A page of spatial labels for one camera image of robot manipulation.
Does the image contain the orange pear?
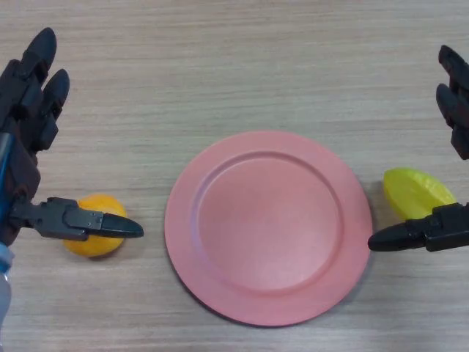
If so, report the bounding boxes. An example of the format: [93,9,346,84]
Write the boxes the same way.
[62,193,128,258]

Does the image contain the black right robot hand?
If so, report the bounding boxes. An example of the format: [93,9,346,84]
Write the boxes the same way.
[367,45,469,253]

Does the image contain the yellow starfruit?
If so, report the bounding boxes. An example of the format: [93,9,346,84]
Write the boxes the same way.
[383,167,458,222]

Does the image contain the pink round plate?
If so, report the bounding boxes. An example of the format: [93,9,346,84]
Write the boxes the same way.
[164,131,374,327]

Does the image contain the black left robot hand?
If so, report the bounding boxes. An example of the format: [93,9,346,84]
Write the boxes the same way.
[0,27,144,246]

